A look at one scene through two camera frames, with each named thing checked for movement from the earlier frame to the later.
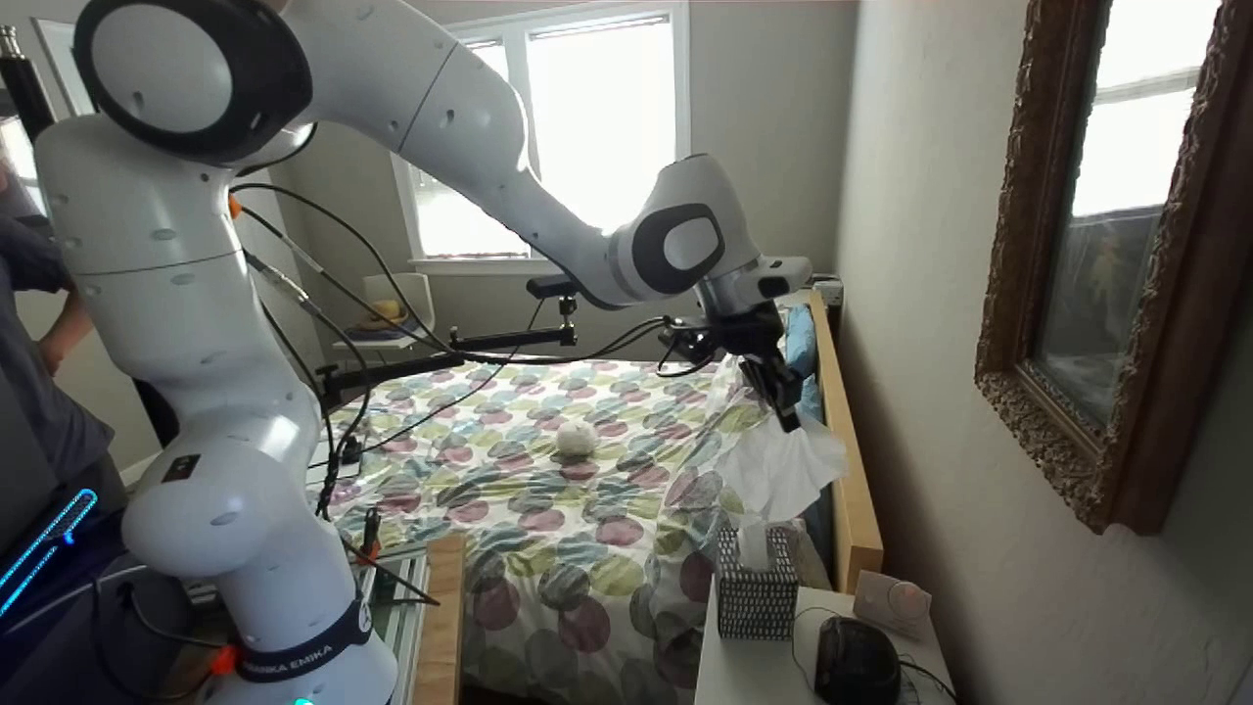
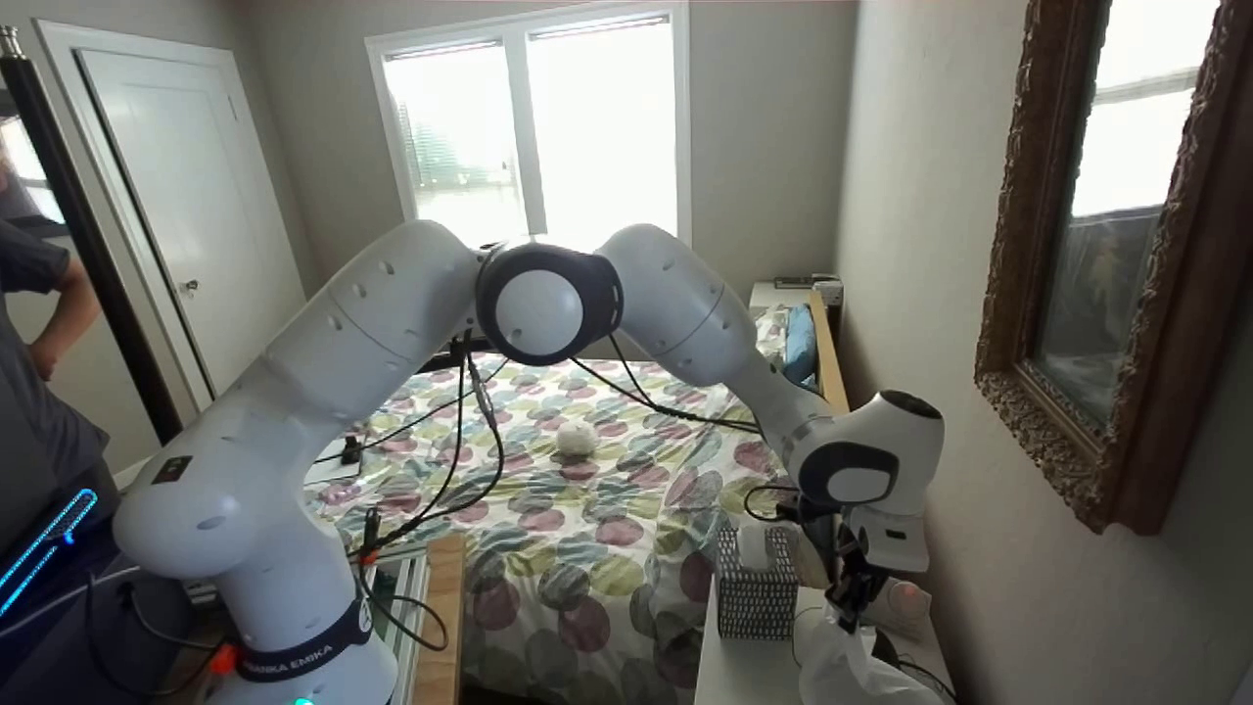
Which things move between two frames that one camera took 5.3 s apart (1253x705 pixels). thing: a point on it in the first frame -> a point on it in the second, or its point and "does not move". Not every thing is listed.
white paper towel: (770, 476) -> (845, 666)
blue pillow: (798, 341) does not move
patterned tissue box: (758, 606) does not move
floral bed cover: (585, 499) does not move
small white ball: (577, 443) does not move
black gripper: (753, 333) -> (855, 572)
